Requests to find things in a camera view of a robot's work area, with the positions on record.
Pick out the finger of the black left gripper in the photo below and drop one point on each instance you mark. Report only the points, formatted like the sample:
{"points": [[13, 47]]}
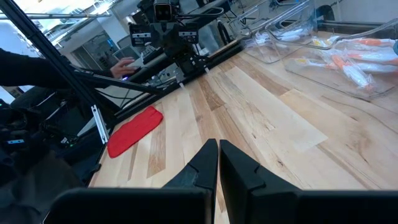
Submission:
{"points": [[188, 33], [140, 35]]}

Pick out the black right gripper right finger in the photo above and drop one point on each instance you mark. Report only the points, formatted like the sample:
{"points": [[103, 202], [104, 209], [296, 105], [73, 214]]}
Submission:
{"points": [[280, 205]]}

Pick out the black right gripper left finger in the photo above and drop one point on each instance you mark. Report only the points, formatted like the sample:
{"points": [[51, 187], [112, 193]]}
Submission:
{"points": [[155, 205]]}

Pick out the purple white toothbrush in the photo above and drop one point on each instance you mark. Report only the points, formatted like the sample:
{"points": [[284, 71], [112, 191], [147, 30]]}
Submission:
{"points": [[289, 34]]}

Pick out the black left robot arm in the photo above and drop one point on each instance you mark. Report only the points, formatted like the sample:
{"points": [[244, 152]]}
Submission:
{"points": [[189, 65]]}

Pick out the person's forearm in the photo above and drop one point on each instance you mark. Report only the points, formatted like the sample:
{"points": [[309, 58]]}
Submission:
{"points": [[37, 70]]}

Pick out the person's hand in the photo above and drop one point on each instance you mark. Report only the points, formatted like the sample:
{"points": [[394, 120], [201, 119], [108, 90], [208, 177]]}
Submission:
{"points": [[122, 67]]}

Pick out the clear plastic bin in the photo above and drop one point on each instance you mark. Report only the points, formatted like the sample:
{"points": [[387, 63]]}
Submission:
{"points": [[248, 31], [311, 77]]}

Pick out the red cloth mat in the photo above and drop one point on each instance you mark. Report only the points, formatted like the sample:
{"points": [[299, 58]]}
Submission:
{"points": [[133, 132]]}

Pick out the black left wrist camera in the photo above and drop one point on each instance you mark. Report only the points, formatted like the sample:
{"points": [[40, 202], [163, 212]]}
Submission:
{"points": [[162, 11]]}

